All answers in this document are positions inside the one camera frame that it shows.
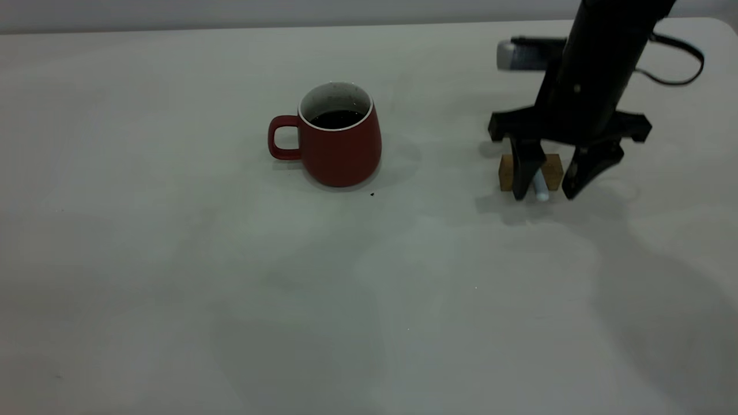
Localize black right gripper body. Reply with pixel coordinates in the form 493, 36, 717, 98
488, 49, 653, 146

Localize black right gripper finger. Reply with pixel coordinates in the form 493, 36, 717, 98
562, 138, 625, 201
509, 137, 547, 201

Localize red ceramic mug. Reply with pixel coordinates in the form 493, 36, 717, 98
268, 82, 382, 187

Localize arched wooden block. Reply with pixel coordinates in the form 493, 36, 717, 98
499, 153, 564, 192

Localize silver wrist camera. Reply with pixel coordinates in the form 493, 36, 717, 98
496, 37, 569, 72

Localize black cable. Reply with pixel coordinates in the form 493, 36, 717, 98
634, 32, 706, 87

